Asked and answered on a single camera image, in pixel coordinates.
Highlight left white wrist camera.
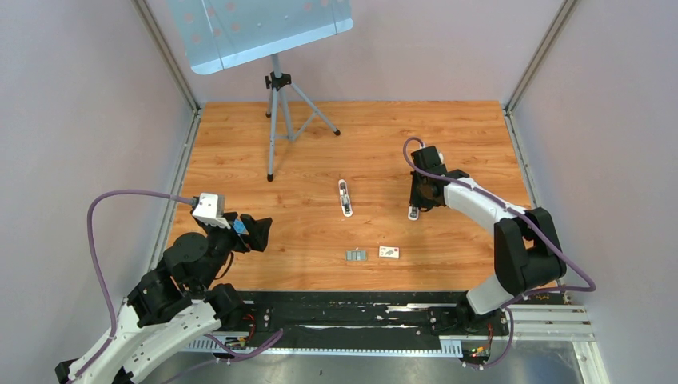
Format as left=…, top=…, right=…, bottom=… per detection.
left=191, top=193, right=231, bottom=230

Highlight white staple box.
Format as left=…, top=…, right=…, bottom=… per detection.
left=378, top=246, right=400, bottom=259

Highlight grey staple strips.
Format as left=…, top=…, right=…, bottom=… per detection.
left=345, top=250, right=367, bottom=262

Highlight silver perforated music stand tray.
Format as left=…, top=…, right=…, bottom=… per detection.
left=167, top=0, right=353, bottom=75

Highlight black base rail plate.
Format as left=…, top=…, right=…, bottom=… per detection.
left=193, top=290, right=565, bottom=357

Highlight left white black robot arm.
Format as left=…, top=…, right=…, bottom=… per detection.
left=55, top=212, right=273, bottom=383

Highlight grey tripod stand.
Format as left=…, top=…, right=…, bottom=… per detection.
left=265, top=54, right=341, bottom=182

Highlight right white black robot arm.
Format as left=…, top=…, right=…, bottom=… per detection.
left=409, top=146, right=567, bottom=334

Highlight white stapler body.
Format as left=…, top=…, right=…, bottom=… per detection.
left=408, top=206, right=420, bottom=221

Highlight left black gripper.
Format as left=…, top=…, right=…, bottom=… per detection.
left=197, top=210, right=272, bottom=291

